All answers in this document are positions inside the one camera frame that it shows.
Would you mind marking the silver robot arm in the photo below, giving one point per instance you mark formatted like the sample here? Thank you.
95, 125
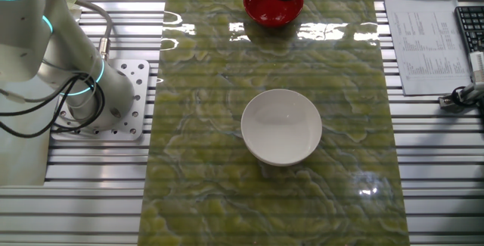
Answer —
68, 49

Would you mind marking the printed table paper sheet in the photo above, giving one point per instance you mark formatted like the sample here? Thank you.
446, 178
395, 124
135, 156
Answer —
427, 56

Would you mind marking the white bowl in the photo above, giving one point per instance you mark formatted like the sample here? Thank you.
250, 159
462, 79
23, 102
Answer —
281, 125

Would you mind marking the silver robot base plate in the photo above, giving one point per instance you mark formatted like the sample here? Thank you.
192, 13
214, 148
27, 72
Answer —
138, 87

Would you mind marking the black keyboard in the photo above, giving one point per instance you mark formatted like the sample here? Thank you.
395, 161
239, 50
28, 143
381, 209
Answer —
472, 26

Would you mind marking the green marble pattern mat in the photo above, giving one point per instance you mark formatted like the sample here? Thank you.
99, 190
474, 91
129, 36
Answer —
211, 200

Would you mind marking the red bowl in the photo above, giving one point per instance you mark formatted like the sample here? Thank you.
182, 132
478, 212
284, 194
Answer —
264, 11

